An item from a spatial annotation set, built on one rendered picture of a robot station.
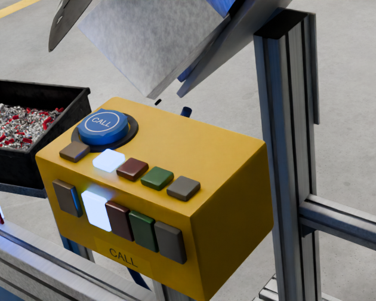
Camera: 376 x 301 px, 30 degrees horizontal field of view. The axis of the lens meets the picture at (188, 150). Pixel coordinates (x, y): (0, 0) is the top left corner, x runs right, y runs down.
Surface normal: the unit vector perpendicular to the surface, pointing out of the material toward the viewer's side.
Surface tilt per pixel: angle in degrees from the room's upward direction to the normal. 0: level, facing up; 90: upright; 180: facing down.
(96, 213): 90
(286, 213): 90
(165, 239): 90
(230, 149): 0
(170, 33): 55
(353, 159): 0
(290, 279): 90
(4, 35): 0
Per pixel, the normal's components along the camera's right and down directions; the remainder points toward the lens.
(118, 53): -0.11, 0.03
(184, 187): -0.14, -0.80
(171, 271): -0.60, 0.53
